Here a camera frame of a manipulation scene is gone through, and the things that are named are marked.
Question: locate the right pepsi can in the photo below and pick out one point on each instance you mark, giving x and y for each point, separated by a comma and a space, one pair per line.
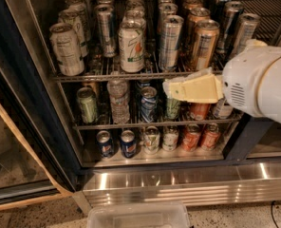
128, 143

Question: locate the clear water bottle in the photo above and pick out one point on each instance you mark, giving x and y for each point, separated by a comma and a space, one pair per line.
119, 101

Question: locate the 7up can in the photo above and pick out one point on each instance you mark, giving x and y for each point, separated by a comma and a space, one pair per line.
131, 45
151, 140
135, 15

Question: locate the left pepsi can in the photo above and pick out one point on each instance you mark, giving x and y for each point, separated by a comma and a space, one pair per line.
105, 143

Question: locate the bottom right orange can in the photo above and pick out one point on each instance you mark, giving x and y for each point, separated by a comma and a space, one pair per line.
210, 136

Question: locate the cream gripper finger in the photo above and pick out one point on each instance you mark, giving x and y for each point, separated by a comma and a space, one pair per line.
202, 87
255, 43

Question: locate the front white can left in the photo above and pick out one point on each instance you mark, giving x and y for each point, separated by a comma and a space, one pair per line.
66, 47

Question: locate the front right silver can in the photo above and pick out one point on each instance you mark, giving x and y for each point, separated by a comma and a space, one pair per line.
246, 27

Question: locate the bottom left orange can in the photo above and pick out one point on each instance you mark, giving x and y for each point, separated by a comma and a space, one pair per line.
191, 135

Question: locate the clear plastic bin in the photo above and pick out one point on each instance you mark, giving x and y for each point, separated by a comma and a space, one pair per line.
171, 214

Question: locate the green can middle shelf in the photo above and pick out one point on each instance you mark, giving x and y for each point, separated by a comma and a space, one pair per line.
87, 102

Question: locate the light green can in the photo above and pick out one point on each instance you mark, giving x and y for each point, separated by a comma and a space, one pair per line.
172, 108

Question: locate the front silver tall can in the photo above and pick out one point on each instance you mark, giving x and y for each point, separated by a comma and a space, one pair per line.
170, 42

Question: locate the wire shelf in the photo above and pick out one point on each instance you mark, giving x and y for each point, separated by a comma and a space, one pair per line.
269, 10
184, 119

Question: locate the silver tall can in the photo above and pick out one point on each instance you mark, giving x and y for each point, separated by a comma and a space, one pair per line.
106, 20
166, 9
170, 42

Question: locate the blue white can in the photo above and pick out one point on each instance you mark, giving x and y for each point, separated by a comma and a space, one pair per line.
148, 104

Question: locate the pepsi can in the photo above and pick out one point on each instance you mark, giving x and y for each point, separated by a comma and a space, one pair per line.
128, 143
105, 143

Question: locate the stainless fridge base panel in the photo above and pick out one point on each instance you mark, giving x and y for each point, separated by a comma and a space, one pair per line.
194, 186

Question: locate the front 7up can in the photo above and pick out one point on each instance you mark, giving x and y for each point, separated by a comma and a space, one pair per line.
131, 45

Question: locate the top wire shelf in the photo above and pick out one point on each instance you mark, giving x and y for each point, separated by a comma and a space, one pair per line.
269, 10

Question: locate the orange soda can middle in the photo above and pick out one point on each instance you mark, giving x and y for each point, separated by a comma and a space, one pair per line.
199, 112

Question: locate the open glass fridge door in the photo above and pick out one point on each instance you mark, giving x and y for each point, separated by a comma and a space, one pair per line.
38, 156

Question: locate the orange tall can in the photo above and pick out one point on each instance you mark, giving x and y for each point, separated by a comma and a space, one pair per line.
205, 39
191, 4
195, 15

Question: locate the middle wire shelf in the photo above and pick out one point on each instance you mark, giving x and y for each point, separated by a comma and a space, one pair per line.
184, 119

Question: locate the bottom 7up can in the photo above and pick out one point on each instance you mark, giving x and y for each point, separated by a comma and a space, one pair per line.
151, 140

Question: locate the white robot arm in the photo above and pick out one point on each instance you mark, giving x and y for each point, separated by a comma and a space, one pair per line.
250, 82

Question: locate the silver tall can left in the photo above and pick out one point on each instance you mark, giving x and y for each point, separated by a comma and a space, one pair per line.
106, 20

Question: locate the bottom white can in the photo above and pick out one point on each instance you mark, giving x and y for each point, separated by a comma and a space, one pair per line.
170, 138

